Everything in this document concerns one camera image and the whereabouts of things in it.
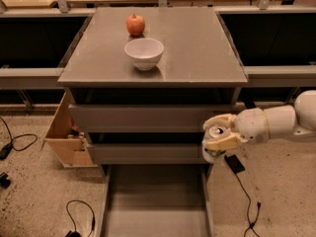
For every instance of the black power adapter right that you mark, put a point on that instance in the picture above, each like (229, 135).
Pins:
(234, 163)

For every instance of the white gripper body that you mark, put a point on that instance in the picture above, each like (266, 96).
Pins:
(253, 125)

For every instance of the grey top drawer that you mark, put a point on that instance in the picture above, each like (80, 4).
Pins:
(145, 118)

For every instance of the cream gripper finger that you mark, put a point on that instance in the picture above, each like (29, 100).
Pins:
(230, 141)
(225, 120)

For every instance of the cardboard box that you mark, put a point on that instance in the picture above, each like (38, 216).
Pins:
(69, 149)

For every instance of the red apple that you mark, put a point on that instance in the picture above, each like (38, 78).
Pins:
(135, 25)

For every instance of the grey middle drawer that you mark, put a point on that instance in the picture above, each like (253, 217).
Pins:
(149, 148)

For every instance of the silver green soda can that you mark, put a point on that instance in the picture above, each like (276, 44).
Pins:
(212, 152)

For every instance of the black object floor left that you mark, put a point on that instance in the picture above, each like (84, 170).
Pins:
(4, 181)

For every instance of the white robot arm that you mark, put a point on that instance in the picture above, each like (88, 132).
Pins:
(228, 131)

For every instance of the grey drawer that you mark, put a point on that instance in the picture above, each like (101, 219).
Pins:
(149, 148)
(145, 118)

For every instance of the grey drawer cabinet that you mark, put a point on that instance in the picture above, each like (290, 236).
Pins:
(198, 65)

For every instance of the white ceramic bowl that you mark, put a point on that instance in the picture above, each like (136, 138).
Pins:
(144, 53)

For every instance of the open bottom drawer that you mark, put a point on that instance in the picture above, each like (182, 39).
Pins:
(156, 201)

